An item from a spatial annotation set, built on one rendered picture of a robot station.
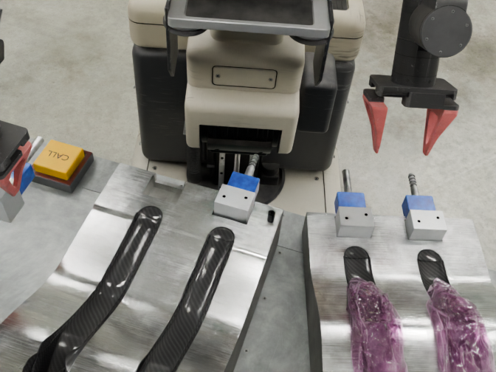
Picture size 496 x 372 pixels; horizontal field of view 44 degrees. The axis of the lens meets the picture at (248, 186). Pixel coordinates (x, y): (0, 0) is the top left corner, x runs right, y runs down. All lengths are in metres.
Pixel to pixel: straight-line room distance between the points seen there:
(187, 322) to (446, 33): 0.46
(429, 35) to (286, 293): 0.42
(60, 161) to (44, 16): 1.87
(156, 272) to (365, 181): 1.43
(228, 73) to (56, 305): 0.56
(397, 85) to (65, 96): 1.79
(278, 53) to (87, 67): 1.50
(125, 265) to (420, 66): 0.46
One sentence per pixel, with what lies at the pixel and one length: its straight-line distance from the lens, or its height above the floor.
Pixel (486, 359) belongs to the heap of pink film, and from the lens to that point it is 0.81.
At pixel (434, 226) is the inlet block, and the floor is 0.88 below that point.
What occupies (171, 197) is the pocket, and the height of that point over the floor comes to 0.86.
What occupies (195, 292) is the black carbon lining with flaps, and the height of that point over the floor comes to 0.88.
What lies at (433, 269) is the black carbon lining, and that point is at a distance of 0.93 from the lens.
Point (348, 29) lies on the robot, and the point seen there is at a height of 0.79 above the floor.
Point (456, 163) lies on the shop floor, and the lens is 2.34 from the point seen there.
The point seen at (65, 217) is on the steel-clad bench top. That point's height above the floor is 0.80.
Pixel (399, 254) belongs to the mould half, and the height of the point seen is 0.85.
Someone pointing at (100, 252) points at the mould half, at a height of 0.88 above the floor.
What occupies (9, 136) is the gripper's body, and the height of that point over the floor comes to 1.04.
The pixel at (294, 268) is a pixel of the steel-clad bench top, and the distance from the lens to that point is 0.94.
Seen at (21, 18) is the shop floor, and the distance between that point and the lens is 2.87.
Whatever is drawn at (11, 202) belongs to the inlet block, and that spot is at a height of 0.94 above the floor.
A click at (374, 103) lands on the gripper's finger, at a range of 0.81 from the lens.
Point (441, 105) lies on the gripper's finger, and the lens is 0.82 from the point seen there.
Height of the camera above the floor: 1.58
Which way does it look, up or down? 50 degrees down
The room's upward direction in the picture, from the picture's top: 6 degrees clockwise
